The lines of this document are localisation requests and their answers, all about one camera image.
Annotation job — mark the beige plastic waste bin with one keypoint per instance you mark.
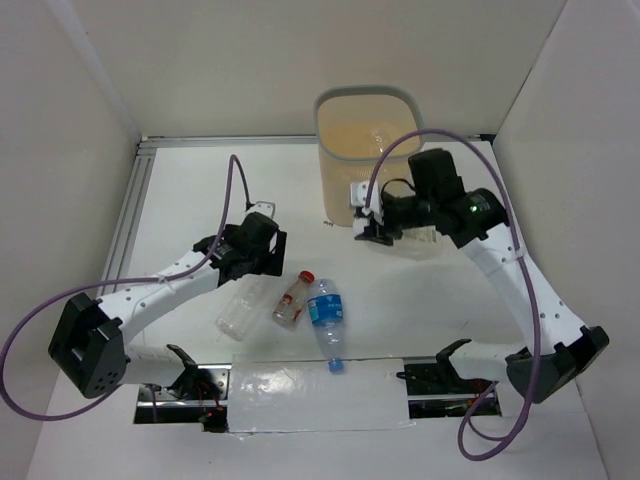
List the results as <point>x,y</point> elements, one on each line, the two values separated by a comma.
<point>343,116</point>

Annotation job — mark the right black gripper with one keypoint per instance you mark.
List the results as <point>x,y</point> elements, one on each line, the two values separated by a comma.
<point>383,235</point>

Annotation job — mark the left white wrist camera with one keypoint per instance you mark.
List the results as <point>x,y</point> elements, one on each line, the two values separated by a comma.
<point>265,208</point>

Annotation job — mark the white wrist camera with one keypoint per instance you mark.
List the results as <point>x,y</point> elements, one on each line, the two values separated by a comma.
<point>365,200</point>
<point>265,208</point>

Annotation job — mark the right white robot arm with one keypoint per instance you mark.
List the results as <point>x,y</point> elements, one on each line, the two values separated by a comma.
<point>557,345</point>

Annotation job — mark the clear bottle white cap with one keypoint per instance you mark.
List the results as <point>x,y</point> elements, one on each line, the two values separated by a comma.
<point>241,314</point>

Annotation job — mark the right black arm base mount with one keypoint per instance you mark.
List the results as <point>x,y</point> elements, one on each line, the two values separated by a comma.
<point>434,393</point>

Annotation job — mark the beige label clear bottle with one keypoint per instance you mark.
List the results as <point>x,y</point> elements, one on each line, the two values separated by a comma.
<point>416,244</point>

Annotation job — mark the blue label water bottle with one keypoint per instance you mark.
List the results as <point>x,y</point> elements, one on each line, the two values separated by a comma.
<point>326,313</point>

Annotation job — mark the red cap bottle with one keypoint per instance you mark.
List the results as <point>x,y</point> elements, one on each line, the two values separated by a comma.
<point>290,305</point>

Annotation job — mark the clear crushed bottle white-blue cap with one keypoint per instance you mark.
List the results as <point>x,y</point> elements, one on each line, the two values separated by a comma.
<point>381,137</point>

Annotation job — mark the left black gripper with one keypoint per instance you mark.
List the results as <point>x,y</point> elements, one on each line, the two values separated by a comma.
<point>277,253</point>

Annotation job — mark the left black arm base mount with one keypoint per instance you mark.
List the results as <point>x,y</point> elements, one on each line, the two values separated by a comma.
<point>200,398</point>

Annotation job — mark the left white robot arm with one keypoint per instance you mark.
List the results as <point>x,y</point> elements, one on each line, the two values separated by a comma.
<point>92,343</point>

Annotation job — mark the aluminium frame rail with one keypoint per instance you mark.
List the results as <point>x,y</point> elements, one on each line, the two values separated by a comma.
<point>393,306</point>

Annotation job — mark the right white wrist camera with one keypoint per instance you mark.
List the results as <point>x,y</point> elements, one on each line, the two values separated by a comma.
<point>365,200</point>

